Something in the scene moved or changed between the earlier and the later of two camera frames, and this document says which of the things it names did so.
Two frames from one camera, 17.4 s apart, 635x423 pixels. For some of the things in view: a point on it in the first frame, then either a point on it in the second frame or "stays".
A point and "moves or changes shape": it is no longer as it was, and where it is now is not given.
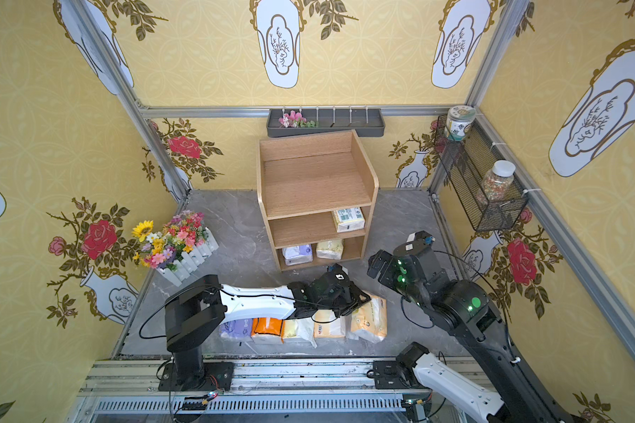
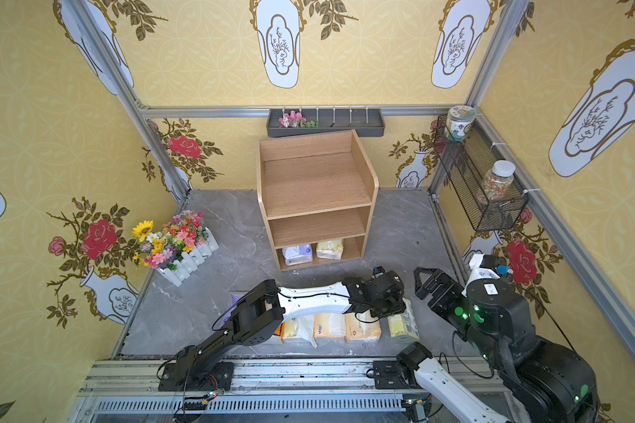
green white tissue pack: (349, 219) → (405, 323)
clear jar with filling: (496, 181) stays
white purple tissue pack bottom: (297, 255) stays
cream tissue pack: (370, 321) moves or changes shape
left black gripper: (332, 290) → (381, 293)
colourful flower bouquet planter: (177, 249) stays
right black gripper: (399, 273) → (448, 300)
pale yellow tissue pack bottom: (331, 249) stays
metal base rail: (128, 391) stays
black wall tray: (363, 122) stays
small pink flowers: (295, 120) stays
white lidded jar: (459, 118) stays
